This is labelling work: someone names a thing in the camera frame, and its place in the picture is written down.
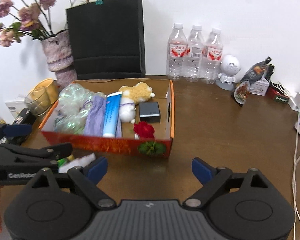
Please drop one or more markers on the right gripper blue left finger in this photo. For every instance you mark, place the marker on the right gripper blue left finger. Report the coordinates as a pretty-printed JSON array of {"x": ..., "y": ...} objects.
[{"x": 84, "y": 180}]

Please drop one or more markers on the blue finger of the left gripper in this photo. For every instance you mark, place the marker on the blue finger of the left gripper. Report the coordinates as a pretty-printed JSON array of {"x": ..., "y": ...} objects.
[
  {"x": 18, "y": 161},
  {"x": 17, "y": 130}
]

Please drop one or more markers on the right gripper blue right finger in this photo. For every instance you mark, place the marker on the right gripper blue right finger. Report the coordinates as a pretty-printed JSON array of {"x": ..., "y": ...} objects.
[{"x": 214, "y": 182}]

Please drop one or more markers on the blue white toothpaste tube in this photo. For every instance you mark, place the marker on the blue white toothpaste tube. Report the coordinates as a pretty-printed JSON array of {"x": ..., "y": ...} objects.
[{"x": 112, "y": 123}]

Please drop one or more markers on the white spray bottle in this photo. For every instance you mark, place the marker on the white spray bottle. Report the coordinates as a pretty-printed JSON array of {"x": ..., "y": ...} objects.
[{"x": 82, "y": 162}]

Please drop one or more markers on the green tissue pack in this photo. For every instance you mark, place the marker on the green tissue pack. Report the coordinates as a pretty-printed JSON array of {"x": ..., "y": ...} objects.
[{"x": 66, "y": 160}]

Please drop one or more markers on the clear glass cup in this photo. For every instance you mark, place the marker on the clear glass cup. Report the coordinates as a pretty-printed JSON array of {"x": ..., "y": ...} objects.
[{"x": 38, "y": 101}]

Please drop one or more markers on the yellow mug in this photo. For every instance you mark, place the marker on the yellow mug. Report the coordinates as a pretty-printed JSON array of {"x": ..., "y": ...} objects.
[{"x": 51, "y": 88}]

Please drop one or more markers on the red cardboard tray box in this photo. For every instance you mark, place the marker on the red cardboard tray box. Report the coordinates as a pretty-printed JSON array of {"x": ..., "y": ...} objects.
[{"x": 159, "y": 146}]

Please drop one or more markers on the crumpled clear plastic wrap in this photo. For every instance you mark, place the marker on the crumpled clear plastic wrap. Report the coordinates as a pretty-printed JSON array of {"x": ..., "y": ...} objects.
[{"x": 74, "y": 105}]

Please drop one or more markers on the red rose flower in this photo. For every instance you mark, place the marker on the red rose flower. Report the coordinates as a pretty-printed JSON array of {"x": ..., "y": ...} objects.
[{"x": 144, "y": 130}]

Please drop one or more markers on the grey 65W charger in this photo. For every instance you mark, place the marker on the grey 65W charger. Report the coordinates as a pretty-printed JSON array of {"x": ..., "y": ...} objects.
[{"x": 149, "y": 112}]

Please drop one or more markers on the purple textured vase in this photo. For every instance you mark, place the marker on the purple textured vase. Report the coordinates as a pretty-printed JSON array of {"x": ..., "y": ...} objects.
[{"x": 57, "y": 50}]

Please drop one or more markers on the plush corgi toy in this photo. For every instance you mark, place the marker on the plush corgi toy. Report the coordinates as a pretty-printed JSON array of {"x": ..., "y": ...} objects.
[{"x": 130, "y": 98}]

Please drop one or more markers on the small white box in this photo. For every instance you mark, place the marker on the small white box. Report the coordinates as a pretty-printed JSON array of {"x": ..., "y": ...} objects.
[{"x": 260, "y": 87}]

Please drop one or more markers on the red green small box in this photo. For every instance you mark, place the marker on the red green small box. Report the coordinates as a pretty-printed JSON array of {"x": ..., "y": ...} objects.
[{"x": 276, "y": 91}]

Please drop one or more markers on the middle water bottle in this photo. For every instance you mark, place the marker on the middle water bottle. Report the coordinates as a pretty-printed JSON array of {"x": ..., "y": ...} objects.
[{"x": 195, "y": 43}]

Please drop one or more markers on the water bottle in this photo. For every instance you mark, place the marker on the water bottle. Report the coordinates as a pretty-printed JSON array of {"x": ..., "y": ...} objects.
[
  {"x": 195, "y": 43},
  {"x": 211, "y": 57},
  {"x": 176, "y": 52}
]

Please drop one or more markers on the white robot figurine speaker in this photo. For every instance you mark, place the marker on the white robot figurine speaker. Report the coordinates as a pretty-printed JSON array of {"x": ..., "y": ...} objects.
[{"x": 230, "y": 67}]

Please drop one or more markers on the dried pink flower bouquet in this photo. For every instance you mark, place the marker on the dried pink flower bouquet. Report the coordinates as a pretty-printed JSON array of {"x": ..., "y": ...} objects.
[{"x": 30, "y": 18}]

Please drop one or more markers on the black sauce pouch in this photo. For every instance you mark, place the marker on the black sauce pouch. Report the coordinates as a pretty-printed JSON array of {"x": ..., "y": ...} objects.
[{"x": 255, "y": 73}]

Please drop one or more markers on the right water bottle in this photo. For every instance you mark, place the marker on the right water bottle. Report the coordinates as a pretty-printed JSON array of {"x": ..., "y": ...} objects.
[{"x": 211, "y": 57}]

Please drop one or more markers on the left water bottle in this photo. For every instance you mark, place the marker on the left water bottle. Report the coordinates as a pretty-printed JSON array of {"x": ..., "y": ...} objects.
[{"x": 176, "y": 52}]

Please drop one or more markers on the black paper bag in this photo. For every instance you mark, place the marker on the black paper bag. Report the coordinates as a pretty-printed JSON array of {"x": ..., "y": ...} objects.
[{"x": 107, "y": 39}]

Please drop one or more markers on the purple drawstring pouch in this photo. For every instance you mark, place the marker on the purple drawstring pouch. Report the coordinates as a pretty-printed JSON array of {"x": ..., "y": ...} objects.
[{"x": 95, "y": 120}]

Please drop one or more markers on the white wall charger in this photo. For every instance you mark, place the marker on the white wall charger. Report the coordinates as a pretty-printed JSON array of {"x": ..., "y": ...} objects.
[{"x": 294, "y": 102}]

